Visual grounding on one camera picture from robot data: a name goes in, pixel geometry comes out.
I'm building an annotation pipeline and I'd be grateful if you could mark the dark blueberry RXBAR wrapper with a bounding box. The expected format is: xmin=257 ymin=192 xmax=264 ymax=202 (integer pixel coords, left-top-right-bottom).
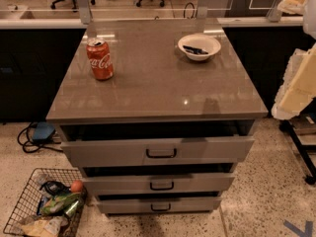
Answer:
xmin=183 ymin=45 xmax=208 ymax=54

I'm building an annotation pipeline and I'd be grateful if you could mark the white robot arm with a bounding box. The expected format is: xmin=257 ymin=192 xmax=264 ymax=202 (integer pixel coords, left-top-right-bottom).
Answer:
xmin=271 ymin=0 xmax=316 ymax=120

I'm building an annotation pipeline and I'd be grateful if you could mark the white paper bowl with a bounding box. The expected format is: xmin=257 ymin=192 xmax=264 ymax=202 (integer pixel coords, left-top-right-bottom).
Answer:
xmin=178 ymin=34 xmax=221 ymax=61

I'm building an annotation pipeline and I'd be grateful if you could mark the grey drawer cabinet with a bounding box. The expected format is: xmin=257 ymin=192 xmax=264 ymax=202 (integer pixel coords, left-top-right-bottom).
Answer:
xmin=47 ymin=19 xmax=267 ymax=204

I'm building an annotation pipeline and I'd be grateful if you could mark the top grey drawer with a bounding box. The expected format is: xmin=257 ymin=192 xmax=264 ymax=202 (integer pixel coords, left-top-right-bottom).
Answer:
xmin=61 ymin=136 xmax=254 ymax=167

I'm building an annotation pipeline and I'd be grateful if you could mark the grey drawer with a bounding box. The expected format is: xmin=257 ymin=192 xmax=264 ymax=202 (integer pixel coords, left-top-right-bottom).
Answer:
xmin=61 ymin=136 xmax=254 ymax=167
xmin=83 ymin=173 xmax=234 ymax=196
xmin=97 ymin=197 xmax=221 ymax=214

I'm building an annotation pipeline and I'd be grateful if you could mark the red Coca-Cola can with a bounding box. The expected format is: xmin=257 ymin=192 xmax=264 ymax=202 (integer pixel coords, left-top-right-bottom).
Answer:
xmin=86 ymin=38 xmax=114 ymax=80

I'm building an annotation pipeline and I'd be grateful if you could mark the middle grey drawer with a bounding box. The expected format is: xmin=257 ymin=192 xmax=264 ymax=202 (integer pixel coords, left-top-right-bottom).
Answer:
xmin=83 ymin=173 xmax=234 ymax=196

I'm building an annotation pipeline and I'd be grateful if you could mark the bottom grey drawer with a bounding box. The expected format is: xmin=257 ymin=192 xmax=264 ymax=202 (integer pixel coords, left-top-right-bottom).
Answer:
xmin=97 ymin=197 xmax=221 ymax=214

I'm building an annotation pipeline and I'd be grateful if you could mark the orange ball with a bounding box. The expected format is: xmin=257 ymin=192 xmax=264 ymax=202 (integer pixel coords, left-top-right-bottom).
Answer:
xmin=70 ymin=180 xmax=83 ymax=193

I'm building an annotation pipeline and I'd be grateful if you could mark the blue foot pedal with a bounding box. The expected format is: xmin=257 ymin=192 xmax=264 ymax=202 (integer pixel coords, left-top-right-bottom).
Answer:
xmin=32 ymin=121 xmax=55 ymax=142

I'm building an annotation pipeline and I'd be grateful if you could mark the green snack bag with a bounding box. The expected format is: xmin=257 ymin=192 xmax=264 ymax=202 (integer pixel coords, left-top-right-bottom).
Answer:
xmin=39 ymin=193 xmax=81 ymax=215

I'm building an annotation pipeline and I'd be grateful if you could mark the yellow snack packet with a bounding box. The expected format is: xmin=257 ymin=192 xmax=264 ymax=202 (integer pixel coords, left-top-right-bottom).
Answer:
xmin=21 ymin=216 xmax=64 ymax=237

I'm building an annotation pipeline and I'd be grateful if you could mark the left grey metal post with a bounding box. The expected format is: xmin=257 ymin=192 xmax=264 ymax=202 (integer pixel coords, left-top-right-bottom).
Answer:
xmin=76 ymin=0 xmax=92 ymax=25

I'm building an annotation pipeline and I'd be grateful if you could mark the grey metal post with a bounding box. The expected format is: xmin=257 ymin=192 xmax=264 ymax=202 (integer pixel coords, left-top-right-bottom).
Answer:
xmin=76 ymin=0 xmax=92 ymax=25
xmin=266 ymin=0 xmax=282 ymax=23

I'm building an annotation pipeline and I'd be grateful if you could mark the black cart frame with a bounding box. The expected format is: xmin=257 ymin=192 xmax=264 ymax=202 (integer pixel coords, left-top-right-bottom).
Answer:
xmin=278 ymin=120 xmax=316 ymax=185

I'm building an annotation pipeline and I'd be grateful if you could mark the black floor cable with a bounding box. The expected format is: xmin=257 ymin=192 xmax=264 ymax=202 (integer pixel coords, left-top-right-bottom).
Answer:
xmin=17 ymin=121 xmax=63 ymax=154

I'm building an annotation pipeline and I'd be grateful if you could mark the right grey metal post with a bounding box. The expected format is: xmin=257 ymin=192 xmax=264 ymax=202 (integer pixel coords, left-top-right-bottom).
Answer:
xmin=266 ymin=0 xmax=282 ymax=23

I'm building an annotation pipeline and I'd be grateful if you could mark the black wire basket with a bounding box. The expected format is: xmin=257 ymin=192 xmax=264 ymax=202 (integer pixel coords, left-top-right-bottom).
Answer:
xmin=3 ymin=168 xmax=82 ymax=237

